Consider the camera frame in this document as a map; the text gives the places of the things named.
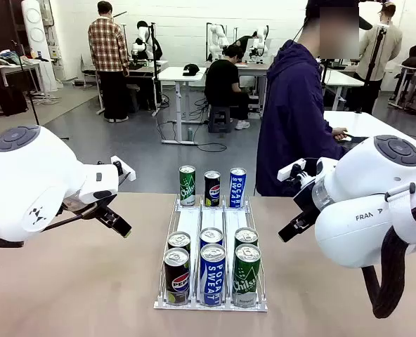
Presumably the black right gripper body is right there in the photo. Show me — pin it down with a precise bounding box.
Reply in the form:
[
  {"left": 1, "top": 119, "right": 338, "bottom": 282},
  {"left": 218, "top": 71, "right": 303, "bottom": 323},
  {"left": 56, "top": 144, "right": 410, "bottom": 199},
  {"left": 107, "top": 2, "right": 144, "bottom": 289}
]
[{"left": 292, "top": 180, "right": 323, "bottom": 218}]

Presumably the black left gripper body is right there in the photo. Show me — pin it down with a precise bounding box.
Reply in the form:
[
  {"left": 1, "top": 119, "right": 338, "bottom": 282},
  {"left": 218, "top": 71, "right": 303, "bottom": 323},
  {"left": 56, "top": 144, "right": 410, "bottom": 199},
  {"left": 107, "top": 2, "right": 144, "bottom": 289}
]
[{"left": 62, "top": 193, "right": 119, "bottom": 219}]

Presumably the black Pepsi can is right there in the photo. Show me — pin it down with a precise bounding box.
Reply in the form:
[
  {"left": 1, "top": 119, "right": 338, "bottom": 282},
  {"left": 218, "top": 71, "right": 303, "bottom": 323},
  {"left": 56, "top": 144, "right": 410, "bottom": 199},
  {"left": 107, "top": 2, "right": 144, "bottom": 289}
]
[
  {"left": 163, "top": 247, "right": 191, "bottom": 307},
  {"left": 167, "top": 231, "right": 192, "bottom": 253},
  {"left": 204, "top": 170, "right": 221, "bottom": 207}
]

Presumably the blue Pocari Sweat can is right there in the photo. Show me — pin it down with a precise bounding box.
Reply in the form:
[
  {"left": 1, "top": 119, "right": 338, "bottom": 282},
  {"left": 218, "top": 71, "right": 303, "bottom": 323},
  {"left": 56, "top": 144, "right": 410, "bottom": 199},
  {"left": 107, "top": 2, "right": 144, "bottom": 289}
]
[
  {"left": 199, "top": 243, "right": 227, "bottom": 306},
  {"left": 229, "top": 167, "right": 247, "bottom": 209},
  {"left": 199, "top": 227, "right": 225, "bottom": 249}
]

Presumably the person's right forearm purple sleeve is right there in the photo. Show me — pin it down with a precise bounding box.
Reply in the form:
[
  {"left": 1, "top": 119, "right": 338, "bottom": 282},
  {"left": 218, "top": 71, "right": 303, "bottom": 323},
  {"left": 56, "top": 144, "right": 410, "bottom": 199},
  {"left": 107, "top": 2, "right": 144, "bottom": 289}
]
[{"left": 318, "top": 103, "right": 337, "bottom": 138}]

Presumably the person in purple hoodie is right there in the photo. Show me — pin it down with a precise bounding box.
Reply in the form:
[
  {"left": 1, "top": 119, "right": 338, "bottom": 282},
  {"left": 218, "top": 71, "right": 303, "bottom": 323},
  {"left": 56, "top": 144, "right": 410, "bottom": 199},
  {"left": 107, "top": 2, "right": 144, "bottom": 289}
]
[{"left": 255, "top": 0, "right": 374, "bottom": 197}]

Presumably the seated person in black shirt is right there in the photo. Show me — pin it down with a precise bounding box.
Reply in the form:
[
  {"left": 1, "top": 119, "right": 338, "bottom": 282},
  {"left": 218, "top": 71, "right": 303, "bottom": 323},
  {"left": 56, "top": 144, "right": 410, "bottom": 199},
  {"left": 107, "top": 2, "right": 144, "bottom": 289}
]
[{"left": 204, "top": 44, "right": 252, "bottom": 131}]

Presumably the person in plaid shirt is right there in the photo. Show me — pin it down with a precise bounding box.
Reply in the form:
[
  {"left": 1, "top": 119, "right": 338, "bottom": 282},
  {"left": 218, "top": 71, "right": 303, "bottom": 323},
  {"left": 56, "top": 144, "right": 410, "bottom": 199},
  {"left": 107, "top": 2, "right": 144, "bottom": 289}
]
[{"left": 87, "top": 0, "right": 131, "bottom": 124}]

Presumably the person in beige jacket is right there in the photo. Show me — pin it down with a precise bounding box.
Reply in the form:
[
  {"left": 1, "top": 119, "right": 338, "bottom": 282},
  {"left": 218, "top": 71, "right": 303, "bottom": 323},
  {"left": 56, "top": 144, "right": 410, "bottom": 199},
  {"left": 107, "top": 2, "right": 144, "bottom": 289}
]
[{"left": 350, "top": 1, "right": 404, "bottom": 115}]

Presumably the person's right hand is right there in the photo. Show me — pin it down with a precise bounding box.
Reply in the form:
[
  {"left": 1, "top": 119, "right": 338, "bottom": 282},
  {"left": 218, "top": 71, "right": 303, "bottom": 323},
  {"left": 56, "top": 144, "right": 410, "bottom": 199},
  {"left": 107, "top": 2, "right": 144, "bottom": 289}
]
[{"left": 330, "top": 126, "right": 349, "bottom": 142}]

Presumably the green Chilsung can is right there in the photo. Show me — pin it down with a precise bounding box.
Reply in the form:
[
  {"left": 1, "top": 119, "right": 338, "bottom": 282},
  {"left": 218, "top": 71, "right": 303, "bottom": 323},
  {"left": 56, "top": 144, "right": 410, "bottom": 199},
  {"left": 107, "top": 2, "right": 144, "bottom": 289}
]
[
  {"left": 233, "top": 227, "right": 259, "bottom": 249},
  {"left": 178, "top": 164, "right": 197, "bottom": 207},
  {"left": 232, "top": 243, "right": 262, "bottom": 308}
]

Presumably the white can dispenser rack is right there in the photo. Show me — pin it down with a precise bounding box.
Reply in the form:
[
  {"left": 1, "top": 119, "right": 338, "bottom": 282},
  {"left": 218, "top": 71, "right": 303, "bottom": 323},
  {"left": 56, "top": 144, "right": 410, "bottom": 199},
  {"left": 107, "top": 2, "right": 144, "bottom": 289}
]
[{"left": 153, "top": 194, "right": 269, "bottom": 313}]

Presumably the large white table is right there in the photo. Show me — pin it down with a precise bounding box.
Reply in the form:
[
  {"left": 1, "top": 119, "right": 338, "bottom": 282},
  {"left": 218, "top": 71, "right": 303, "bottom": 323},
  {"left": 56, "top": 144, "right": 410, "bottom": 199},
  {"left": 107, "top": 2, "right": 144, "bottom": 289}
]
[{"left": 322, "top": 110, "right": 416, "bottom": 166}]

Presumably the black microphone stand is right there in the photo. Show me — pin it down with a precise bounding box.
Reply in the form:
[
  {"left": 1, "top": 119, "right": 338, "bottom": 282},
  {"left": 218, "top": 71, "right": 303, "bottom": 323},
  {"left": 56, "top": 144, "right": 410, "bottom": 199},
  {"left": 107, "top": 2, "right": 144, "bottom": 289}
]
[{"left": 11, "top": 40, "right": 70, "bottom": 141}]

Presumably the black plastic stool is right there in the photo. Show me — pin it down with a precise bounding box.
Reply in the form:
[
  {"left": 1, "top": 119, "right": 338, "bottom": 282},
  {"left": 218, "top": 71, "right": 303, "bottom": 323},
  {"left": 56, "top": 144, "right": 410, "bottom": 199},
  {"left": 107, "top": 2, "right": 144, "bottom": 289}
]
[{"left": 207, "top": 105, "right": 234, "bottom": 134}]

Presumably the long white desk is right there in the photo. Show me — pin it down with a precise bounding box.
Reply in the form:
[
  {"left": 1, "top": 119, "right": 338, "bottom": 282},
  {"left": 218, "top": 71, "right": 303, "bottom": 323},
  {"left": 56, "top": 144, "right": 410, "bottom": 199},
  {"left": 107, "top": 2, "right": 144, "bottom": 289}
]
[{"left": 323, "top": 72, "right": 365, "bottom": 110}]

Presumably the black bag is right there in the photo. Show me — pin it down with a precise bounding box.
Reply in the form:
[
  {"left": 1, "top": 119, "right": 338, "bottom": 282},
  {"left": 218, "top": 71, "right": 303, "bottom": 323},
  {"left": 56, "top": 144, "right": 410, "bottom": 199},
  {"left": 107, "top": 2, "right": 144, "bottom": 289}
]
[{"left": 0, "top": 86, "right": 29, "bottom": 117}]

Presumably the white standing desk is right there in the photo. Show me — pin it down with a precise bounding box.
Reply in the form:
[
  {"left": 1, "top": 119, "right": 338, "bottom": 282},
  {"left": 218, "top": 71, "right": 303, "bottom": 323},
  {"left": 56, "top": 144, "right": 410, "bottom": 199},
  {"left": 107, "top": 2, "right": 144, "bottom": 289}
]
[{"left": 157, "top": 65, "right": 209, "bottom": 145}]

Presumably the white cluttered table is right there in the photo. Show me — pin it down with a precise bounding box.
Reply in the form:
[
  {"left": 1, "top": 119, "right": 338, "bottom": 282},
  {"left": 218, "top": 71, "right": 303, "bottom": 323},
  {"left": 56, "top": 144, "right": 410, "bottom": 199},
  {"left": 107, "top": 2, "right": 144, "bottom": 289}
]
[{"left": 0, "top": 58, "right": 49, "bottom": 113}]

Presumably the pile of clothes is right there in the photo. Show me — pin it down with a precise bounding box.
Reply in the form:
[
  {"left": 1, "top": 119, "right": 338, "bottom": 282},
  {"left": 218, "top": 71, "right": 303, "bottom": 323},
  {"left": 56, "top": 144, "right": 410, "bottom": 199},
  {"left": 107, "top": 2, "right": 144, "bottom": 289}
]
[{"left": 0, "top": 50, "right": 42, "bottom": 67}]

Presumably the tall white air conditioner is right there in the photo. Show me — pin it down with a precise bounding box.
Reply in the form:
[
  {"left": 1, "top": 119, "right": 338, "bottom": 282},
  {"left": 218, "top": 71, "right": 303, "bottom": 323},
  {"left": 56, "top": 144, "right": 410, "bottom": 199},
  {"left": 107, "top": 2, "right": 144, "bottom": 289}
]
[{"left": 20, "top": 0, "right": 60, "bottom": 92}]

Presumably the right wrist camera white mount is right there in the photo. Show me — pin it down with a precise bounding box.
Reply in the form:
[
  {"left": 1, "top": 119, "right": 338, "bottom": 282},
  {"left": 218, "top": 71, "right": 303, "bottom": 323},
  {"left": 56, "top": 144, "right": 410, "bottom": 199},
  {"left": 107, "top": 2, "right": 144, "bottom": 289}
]
[{"left": 277, "top": 157, "right": 316, "bottom": 187}]

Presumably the left arm black cable sleeve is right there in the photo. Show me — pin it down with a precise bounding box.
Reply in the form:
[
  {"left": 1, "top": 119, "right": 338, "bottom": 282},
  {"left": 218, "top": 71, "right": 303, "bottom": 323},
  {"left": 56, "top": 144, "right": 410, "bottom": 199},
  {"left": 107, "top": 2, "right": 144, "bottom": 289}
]
[{"left": 0, "top": 231, "right": 25, "bottom": 249}]

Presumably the arm black cable sleeve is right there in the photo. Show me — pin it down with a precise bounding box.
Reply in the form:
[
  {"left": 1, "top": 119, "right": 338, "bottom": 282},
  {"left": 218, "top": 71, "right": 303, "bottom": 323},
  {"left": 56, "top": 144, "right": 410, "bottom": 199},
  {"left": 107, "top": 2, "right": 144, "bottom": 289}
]
[
  {"left": 0, "top": 231, "right": 25, "bottom": 249},
  {"left": 360, "top": 199, "right": 416, "bottom": 320}
]

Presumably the right arm black cable sleeve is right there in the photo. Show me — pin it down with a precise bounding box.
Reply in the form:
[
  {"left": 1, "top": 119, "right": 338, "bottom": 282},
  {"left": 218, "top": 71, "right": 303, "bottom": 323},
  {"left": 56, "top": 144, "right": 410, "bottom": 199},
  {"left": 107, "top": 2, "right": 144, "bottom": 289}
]
[{"left": 360, "top": 199, "right": 416, "bottom": 320}]

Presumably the black camera tripod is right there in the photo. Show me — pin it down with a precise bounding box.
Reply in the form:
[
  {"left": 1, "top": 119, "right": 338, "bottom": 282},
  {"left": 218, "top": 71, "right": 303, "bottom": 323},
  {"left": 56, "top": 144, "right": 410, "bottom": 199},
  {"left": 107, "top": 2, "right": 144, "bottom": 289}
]
[{"left": 355, "top": 20, "right": 388, "bottom": 115}]

